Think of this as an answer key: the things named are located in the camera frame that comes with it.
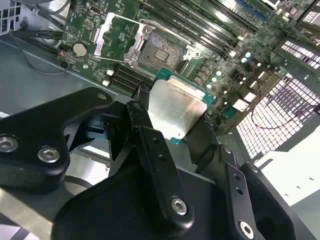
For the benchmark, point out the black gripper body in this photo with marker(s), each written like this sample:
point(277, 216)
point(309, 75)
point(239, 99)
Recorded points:
point(120, 212)

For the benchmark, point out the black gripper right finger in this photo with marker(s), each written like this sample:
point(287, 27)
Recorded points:
point(262, 200)

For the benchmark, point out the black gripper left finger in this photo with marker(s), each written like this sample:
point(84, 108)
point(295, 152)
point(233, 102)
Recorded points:
point(32, 125)

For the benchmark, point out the metal socket cover frame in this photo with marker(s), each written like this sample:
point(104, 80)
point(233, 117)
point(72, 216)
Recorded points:
point(99, 41)

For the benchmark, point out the silver square CPU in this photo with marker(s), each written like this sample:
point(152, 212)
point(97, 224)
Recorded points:
point(175, 107)

